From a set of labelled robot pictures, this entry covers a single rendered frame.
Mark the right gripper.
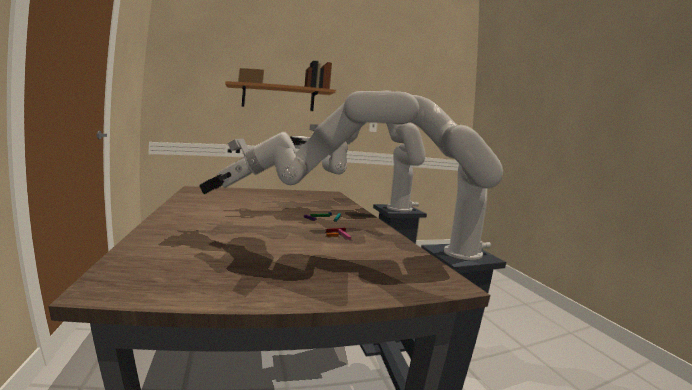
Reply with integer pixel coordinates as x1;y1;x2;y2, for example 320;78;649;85
289;136;310;149

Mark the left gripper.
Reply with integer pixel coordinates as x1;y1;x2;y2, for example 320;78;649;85
199;155;257;194

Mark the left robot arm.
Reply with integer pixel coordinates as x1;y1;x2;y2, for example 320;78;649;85
227;91;503;260

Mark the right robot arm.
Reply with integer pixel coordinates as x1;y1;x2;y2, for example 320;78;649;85
322;123;425;212

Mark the pink rod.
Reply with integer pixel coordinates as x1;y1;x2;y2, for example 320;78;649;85
338;229;351;240

